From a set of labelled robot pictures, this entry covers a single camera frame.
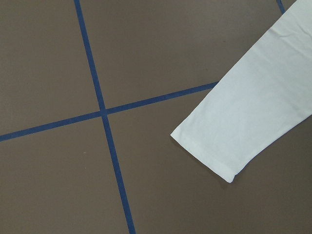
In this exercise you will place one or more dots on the white long-sleeve printed shirt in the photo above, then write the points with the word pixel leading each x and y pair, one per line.
pixel 263 96

